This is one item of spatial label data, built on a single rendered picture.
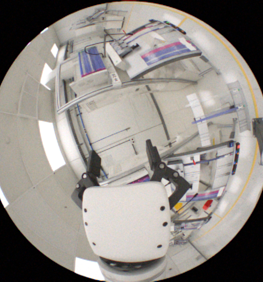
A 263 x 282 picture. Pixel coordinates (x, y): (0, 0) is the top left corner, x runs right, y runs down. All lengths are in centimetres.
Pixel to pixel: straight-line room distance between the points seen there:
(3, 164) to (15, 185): 31
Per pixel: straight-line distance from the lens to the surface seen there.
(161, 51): 83
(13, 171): 155
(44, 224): 165
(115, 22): 420
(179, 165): 71
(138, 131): 213
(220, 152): 81
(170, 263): 27
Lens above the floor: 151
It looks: 9 degrees down
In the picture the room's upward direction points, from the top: 113 degrees counter-clockwise
